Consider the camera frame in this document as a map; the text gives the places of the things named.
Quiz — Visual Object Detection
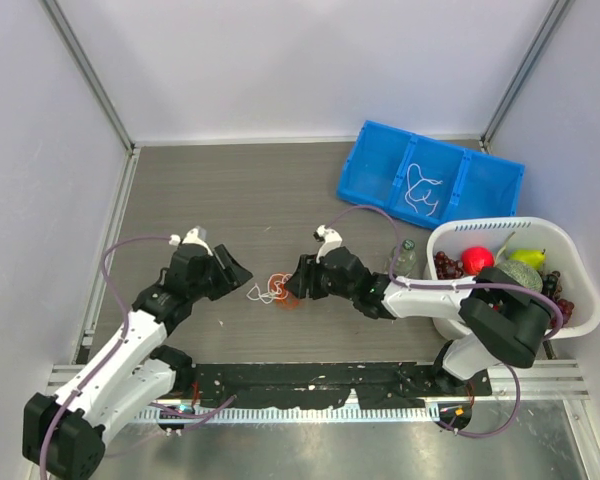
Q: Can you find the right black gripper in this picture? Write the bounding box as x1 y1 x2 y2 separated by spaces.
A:
284 253 357 301

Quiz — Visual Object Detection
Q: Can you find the orange string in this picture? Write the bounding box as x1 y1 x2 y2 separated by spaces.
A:
267 271 301 312

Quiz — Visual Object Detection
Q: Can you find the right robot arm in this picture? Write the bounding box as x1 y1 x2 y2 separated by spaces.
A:
284 247 560 395

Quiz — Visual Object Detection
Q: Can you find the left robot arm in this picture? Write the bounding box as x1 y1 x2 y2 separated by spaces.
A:
22 243 252 479

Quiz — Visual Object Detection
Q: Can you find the clear glass bottle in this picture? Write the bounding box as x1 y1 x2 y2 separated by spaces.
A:
385 239 417 277

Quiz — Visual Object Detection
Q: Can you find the red grapes bunch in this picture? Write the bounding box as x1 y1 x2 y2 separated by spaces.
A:
433 251 465 280

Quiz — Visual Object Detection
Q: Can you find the blue three-compartment bin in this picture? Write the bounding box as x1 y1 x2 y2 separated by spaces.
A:
336 121 525 230

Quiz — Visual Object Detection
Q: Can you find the red apple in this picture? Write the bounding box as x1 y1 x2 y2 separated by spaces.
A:
461 246 495 276

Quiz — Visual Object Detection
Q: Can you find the cantaloupe melon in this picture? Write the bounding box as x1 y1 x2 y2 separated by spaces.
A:
496 260 543 293

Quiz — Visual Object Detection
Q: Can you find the green pear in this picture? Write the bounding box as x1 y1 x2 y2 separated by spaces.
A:
508 249 546 270

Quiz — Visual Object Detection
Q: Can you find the dark grapes bunch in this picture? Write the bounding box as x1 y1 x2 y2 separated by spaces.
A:
541 270 575 326

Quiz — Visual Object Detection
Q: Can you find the white plastic basket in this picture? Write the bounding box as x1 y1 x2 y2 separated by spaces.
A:
422 217 600 340

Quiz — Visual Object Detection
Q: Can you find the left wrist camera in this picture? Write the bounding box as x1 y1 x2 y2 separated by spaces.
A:
168 226 212 255

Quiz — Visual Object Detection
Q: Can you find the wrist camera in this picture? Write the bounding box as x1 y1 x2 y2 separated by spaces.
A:
313 225 342 263
168 226 212 255

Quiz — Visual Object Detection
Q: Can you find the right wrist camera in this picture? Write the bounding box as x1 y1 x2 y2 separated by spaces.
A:
313 225 342 263

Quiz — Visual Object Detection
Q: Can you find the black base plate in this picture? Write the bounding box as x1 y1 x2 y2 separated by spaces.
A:
192 362 492 410

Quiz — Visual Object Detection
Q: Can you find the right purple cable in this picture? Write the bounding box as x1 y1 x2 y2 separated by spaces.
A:
324 204 566 441

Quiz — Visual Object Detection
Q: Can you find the purple cable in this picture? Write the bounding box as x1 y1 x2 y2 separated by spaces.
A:
38 234 239 480
324 204 566 441

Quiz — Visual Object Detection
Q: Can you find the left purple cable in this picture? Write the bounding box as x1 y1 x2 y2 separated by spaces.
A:
38 234 239 480

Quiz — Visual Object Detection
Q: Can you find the slotted cable duct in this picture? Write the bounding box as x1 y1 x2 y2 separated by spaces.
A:
129 404 441 425

